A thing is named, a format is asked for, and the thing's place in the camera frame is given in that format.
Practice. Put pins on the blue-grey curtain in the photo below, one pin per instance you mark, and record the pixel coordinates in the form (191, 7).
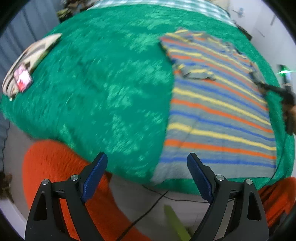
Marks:
(26, 25)

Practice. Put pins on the green floral bedspread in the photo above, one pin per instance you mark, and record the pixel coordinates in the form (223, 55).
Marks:
(106, 87)

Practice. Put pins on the yellow-green strip on floor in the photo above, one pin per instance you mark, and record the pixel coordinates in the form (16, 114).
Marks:
(175, 223)

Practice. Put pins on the striped knit sweater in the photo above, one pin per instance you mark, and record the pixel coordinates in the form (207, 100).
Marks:
(216, 111)

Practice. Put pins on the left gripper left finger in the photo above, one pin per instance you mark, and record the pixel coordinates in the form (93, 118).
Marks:
(46, 220)

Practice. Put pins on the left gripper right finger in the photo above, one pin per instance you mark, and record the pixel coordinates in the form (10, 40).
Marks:
(247, 220)

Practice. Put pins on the orange fleece trousers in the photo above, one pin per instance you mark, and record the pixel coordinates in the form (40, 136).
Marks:
(55, 161)

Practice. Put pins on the checkered teal bed sheet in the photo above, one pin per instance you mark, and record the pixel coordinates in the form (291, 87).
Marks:
(203, 7)

